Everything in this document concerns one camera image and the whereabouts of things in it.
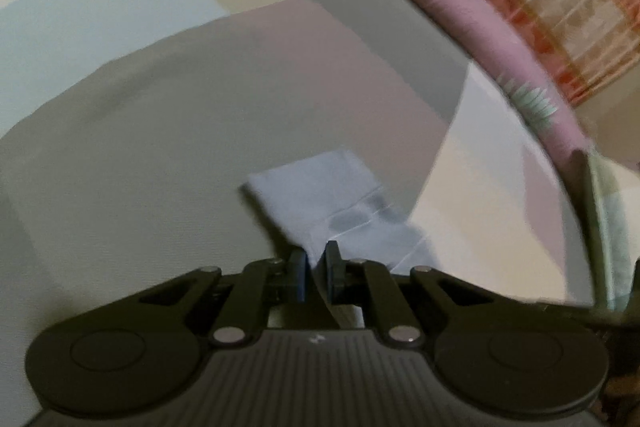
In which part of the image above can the light blue patterned garment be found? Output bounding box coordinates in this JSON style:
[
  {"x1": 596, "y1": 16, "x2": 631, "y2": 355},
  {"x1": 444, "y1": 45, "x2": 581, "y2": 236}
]
[{"x1": 242, "y1": 148, "x2": 443, "y2": 331}]

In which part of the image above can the pastel checked pillow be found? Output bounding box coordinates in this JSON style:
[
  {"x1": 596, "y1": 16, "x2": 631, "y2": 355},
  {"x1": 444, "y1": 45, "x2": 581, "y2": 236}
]
[{"x1": 584, "y1": 148, "x2": 639, "y2": 311}]

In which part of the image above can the pastel colour-block bed sheet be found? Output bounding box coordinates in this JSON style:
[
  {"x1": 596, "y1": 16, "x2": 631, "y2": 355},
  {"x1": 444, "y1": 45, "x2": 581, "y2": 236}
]
[{"x1": 1, "y1": 0, "x2": 593, "y2": 426}]

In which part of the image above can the purple floral quilt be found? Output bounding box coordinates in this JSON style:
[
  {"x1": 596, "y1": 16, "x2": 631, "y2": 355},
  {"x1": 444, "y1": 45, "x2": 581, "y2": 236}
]
[{"x1": 410, "y1": 0, "x2": 590, "y2": 195}]

